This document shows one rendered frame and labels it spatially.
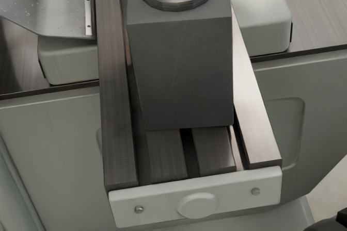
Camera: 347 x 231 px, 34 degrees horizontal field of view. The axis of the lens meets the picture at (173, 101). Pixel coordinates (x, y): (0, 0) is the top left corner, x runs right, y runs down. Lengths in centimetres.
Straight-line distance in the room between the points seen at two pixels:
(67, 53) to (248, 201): 49
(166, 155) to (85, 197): 71
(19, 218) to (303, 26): 78
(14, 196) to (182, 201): 68
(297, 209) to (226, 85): 93
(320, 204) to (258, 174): 113
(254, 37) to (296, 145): 37
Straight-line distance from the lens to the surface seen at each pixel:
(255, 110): 80
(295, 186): 153
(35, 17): 108
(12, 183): 135
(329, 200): 188
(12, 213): 140
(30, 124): 123
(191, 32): 66
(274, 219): 159
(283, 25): 113
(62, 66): 113
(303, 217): 160
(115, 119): 80
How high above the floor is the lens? 155
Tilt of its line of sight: 46 degrees down
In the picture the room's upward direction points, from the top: 7 degrees counter-clockwise
